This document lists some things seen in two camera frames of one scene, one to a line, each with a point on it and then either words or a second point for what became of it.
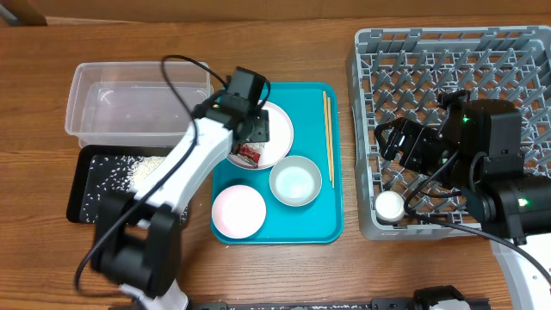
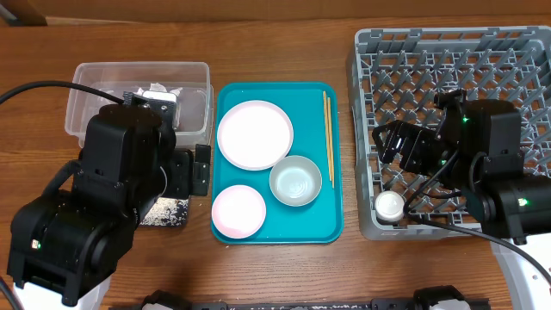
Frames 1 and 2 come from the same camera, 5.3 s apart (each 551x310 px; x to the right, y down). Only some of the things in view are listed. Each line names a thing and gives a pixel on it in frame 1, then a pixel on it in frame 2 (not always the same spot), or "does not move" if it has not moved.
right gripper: [419, 137] does not move
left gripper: [263, 128] -> [183, 182]
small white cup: [389, 206] does not move
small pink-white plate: [238, 212] does not move
